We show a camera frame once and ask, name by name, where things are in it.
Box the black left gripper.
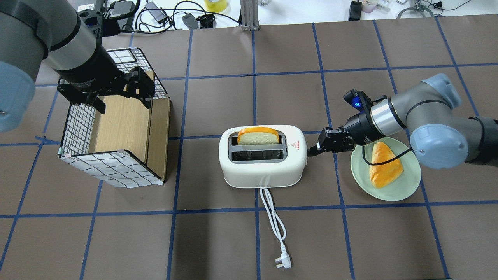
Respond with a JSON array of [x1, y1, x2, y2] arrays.
[[57, 67, 155, 114]]

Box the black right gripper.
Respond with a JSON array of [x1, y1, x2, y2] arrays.
[[307, 113, 378, 157]]

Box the white two-slot toaster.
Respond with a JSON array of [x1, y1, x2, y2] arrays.
[[219, 125, 307, 189]]

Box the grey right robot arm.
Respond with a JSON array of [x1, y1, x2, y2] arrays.
[[308, 74, 498, 170]]

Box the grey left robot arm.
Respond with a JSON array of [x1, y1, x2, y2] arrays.
[[0, 0, 155, 132]]

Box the toast slice in toaster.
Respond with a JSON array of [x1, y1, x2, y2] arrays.
[[237, 126, 280, 145]]

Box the bread piece on plate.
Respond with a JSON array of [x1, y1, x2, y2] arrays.
[[369, 142, 404, 189]]

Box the light green plate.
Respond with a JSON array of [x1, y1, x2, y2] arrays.
[[350, 138, 421, 201]]

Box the yellow tape roll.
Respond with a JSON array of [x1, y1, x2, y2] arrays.
[[204, 0, 228, 13]]

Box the black power adapter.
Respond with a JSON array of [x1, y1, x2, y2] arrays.
[[347, 0, 362, 21]]

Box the wooden wire-mesh storage box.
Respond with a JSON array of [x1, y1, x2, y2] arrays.
[[58, 48, 171, 188]]

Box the black wrist camera blue light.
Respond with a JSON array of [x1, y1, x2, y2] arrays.
[[343, 89, 375, 112]]

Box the black cables on desk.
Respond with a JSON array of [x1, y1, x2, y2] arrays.
[[78, 0, 242, 33]]

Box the white toaster power cable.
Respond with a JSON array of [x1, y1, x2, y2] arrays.
[[259, 187, 292, 269]]

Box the aluminium frame post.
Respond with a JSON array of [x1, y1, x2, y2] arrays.
[[240, 0, 260, 31]]

